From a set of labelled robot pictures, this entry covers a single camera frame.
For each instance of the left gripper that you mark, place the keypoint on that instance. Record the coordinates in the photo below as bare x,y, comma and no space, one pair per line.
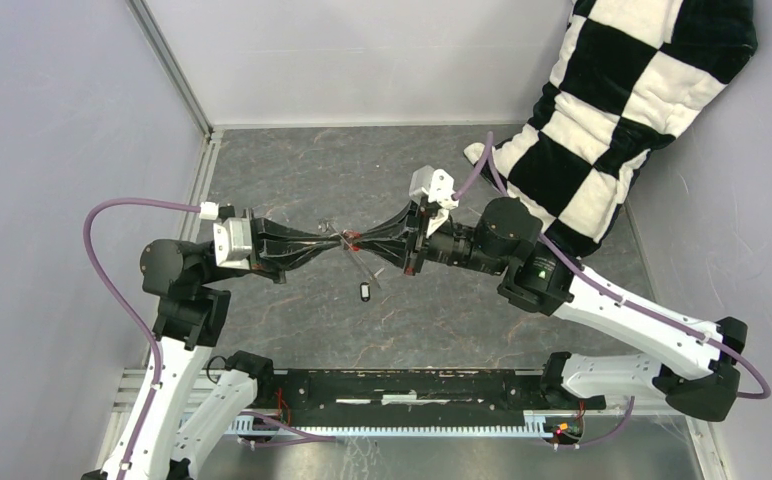
278,255

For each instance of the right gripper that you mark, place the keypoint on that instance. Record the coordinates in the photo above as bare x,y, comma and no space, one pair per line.
392,236

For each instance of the large metal keyring plate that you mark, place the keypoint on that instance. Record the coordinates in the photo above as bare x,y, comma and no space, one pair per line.
327,226

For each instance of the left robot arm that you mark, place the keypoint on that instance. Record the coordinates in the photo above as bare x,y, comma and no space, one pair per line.
158,442

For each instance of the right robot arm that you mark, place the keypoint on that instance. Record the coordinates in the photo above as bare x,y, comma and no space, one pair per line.
690,364

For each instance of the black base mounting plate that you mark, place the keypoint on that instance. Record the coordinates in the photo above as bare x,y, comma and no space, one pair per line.
402,415

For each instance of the black and white checkered blanket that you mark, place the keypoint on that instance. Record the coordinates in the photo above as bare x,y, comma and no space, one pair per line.
631,77

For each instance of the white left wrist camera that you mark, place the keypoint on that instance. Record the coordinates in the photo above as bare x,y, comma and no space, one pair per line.
233,243

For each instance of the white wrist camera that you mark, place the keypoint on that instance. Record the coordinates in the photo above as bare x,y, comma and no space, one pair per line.
434,184
233,243

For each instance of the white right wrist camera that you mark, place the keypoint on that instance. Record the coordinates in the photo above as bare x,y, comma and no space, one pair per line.
434,184

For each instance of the aluminium frame rail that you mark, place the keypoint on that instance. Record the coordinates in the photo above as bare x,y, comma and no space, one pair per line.
307,389

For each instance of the white slotted cable duct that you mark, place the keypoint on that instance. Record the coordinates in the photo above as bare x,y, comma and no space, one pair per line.
528,427

